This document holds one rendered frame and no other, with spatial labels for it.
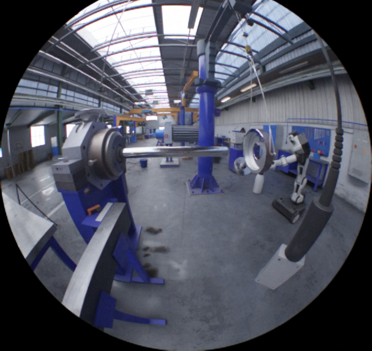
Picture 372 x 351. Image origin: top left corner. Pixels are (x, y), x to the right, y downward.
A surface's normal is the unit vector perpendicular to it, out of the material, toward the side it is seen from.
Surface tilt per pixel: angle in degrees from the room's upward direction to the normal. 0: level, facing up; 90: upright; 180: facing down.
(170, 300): 0
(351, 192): 90
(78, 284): 0
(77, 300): 0
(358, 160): 90
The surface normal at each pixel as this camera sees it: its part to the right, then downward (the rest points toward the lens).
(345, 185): -1.00, 0.02
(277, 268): -0.76, 0.17
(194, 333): 0.01, -0.96
